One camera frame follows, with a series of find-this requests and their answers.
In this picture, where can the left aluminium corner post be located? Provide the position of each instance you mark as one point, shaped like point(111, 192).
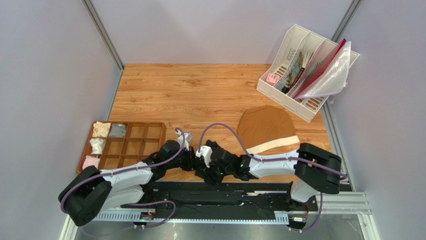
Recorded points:
point(98, 23)

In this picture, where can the black striped underwear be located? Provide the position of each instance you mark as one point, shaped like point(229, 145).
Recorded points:
point(213, 146)

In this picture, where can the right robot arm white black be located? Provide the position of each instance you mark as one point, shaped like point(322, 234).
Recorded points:
point(318, 170)

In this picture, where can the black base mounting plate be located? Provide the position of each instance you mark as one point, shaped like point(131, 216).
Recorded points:
point(228, 202)

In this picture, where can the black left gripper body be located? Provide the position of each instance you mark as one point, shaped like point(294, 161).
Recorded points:
point(184, 159)

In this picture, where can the white rolled underwear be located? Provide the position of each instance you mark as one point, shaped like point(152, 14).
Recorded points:
point(97, 145)

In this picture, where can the white plastic file rack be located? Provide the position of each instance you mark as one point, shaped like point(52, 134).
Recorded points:
point(297, 37)

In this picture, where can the red plastic folder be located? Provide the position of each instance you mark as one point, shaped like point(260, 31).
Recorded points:
point(324, 50)

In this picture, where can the clear bubble plastic folder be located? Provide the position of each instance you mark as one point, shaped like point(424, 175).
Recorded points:
point(329, 78)

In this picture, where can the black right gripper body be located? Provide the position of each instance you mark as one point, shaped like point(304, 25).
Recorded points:
point(215, 164)

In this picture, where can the pink sticky note pad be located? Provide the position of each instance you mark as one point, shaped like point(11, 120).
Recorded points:
point(272, 78)

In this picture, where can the grey rolled underwear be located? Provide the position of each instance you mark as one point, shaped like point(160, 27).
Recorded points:
point(118, 130)

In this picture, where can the right aluminium corner post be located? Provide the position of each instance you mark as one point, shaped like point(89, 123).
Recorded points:
point(346, 20)

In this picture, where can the aluminium corner post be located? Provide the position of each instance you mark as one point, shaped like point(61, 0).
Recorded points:
point(98, 23)
point(346, 20)

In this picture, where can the wooden compartment tray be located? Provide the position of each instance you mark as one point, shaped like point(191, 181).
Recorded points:
point(141, 140)

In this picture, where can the cream rolled underwear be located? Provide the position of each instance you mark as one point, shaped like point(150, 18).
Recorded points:
point(101, 129)

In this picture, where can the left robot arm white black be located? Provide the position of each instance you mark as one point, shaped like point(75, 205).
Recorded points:
point(94, 190)

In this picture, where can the aluminium rail frame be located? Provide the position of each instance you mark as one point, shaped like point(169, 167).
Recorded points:
point(347, 202)

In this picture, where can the illustrated booklet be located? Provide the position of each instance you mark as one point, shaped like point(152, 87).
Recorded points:
point(294, 71)

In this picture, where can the pink rolled underwear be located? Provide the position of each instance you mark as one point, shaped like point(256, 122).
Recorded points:
point(91, 161)

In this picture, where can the orange ribbed underwear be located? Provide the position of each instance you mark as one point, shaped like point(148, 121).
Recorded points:
point(266, 127)

